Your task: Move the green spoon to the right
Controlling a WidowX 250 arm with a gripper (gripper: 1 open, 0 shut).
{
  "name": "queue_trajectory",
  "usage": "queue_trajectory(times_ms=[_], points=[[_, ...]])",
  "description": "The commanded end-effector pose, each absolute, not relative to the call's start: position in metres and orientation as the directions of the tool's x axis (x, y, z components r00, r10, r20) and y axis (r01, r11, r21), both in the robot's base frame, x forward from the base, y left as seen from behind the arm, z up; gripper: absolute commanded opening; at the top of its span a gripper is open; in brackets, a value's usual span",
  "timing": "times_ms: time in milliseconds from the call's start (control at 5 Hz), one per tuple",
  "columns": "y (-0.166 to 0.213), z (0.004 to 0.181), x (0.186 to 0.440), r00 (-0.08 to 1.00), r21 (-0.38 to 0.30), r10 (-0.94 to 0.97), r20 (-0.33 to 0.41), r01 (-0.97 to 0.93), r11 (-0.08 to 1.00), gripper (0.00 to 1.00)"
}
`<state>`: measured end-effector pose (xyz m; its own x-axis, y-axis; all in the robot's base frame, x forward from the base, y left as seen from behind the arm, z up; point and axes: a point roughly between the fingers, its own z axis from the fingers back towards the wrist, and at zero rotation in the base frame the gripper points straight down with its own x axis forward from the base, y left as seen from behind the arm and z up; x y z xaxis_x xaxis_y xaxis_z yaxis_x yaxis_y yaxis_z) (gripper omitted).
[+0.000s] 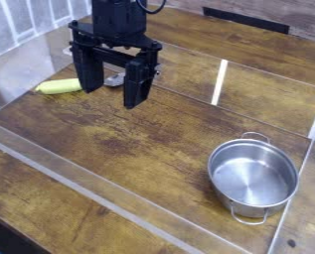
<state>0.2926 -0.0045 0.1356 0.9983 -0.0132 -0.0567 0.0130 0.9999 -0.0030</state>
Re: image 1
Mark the stainless steel pot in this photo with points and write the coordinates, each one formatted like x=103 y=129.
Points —
x=253 y=177

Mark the green handled metal spoon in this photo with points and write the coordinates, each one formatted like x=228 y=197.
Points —
x=70 y=84

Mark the black wall baseboard strip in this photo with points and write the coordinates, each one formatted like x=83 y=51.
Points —
x=245 y=20

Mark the clear acrylic front barrier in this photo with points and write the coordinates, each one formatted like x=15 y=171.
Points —
x=166 y=224

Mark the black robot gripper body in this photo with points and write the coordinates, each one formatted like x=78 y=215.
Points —
x=113 y=38

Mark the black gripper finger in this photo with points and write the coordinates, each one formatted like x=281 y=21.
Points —
x=139 y=71
x=89 y=68

